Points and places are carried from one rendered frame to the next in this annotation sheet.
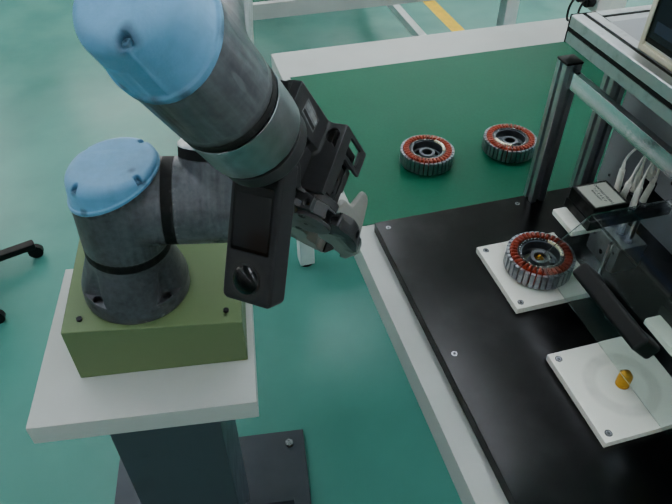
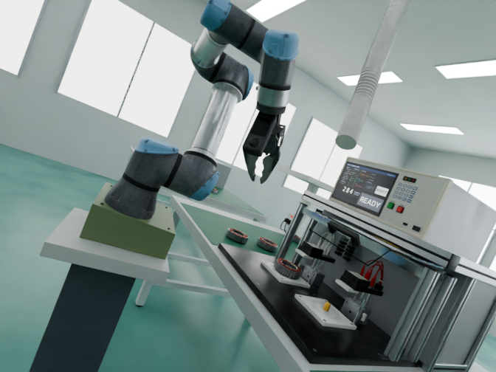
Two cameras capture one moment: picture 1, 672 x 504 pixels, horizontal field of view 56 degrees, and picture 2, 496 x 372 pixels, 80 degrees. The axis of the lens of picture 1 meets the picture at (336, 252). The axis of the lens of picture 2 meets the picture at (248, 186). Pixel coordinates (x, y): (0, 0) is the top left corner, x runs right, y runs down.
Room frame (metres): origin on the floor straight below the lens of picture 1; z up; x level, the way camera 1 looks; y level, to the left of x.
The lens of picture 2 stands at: (-0.31, 0.20, 1.12)
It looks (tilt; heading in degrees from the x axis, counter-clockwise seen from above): 4 degrees down; 346
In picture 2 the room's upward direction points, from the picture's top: 23 degrees clockwise
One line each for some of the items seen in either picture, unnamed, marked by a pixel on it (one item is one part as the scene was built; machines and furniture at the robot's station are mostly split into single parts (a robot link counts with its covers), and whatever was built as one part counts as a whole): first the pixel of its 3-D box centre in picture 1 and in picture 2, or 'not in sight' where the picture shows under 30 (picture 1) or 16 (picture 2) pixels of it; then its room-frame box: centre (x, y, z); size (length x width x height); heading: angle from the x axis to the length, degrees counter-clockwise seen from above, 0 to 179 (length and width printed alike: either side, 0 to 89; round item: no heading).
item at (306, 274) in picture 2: not in sight; (313, 275); (0.80, -0.48, 0.80); 0.07 x 0.05 x 0.06; 16
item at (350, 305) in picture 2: not in sight; (356, 310); (0.56, -0.54, 0.80); 0.07 x 0.05 x 0.06; 16
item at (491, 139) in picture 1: (509, 143); (267, 244); (1.16, -0.37, 0.77); 0.11 x 0.11 x 0.04
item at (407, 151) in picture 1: (426, 154); (237, 235); (1.11, -0.19, 0.77); 0.11 x 0.11 x 0.04
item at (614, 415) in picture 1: (620, 386); (324, 311); (0.52, -0.40, 0.78); 0.15 x 0.15 x 0.01; 16
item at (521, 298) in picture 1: (536, 270); (285, 274); (0.76, -0.34, 0.78); 0.15 x 0.15 x 0.01; 16
